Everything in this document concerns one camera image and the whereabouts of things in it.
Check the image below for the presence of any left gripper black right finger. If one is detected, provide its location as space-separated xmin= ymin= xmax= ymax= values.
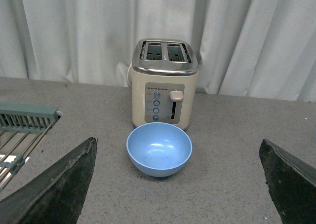
xmin=259 ymin=139 xmax=316 ymax=224

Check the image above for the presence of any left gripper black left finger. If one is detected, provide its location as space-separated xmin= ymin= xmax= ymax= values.
xmin=0 ymin=137 xmax=97 ymax=224

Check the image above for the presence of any blue bowl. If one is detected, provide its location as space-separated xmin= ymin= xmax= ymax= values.
xmin=126 ymin=122 xmax=193 ymax=177

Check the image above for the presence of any green dish drying rack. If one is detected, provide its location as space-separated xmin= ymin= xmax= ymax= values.
xmin=0 ymin=102 xmax=61 ymax=190

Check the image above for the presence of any white curtain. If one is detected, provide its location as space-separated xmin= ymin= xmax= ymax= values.
xmin=0 ymin=0 xmax=316 ymax=102

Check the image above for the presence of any cream two-slot toaster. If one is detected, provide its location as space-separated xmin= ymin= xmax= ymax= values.
xmin=131 ymin=38 xmax=199 ymax=129

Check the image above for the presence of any white toaster power cable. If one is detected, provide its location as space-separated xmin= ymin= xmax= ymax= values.
xmin=126 ymin=63 xmax=133 ymax=87

